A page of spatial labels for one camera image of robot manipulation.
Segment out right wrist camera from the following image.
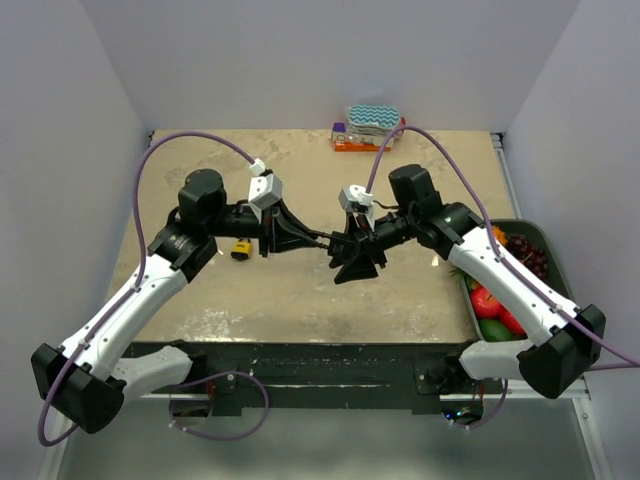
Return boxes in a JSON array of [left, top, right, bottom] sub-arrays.
[[338, 185, 375, 227]]

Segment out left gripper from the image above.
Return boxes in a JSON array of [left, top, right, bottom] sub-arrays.
[[210, 199, 320, 260]]

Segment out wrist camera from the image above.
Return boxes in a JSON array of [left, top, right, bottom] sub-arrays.
[[247, 158, 283, 216], [338, 185, 375, 227]]

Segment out green mango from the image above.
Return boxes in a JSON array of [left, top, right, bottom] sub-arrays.
[[478, 319, 514, 342]]

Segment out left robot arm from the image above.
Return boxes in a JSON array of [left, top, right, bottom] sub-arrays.
[[31, 169, 319, 434]]

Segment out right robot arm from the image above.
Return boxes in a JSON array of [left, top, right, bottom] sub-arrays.
[[329, 164, 606, 399]]

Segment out orange box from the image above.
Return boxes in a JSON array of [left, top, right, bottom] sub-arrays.
[[331, 122, 391, 152]]

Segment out aluminium rail frame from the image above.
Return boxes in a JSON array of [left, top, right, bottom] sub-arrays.
[[35, 128, 613, 480]]

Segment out red apple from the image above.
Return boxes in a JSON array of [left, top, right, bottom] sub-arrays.
[[470, 286, 503, 319], [499, 308, 526, 335]]

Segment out yellow padlock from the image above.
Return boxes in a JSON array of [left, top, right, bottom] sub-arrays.
[[230, 238, 252, 261]]

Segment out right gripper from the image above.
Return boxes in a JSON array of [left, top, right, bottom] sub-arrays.
[[328, 207, 416, 283]]

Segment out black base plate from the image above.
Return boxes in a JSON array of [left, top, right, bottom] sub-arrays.
[[124, 339, 503, 417]]

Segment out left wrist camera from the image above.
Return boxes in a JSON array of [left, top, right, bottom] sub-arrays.
[[247, 158, 283, 216]]

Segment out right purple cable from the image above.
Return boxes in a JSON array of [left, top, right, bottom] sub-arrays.
[[365, 124, 640, 430]]

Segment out dark grapes bunch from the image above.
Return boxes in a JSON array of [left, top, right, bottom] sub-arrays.
[[506, 235, 549, 280]]

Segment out orange spiky fruit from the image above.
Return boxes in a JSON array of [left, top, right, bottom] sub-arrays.
[[492, 226, 508, 246]]

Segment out grey fruit tray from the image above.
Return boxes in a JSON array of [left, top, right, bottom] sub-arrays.
[[449, 219, 577, 345]]

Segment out blue zigzag sponge pack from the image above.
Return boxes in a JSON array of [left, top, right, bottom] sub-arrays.
[[346, 104, 405, 136]]

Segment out green plastic leaves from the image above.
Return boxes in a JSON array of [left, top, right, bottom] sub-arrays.
[[449, 267, 476, 290]]

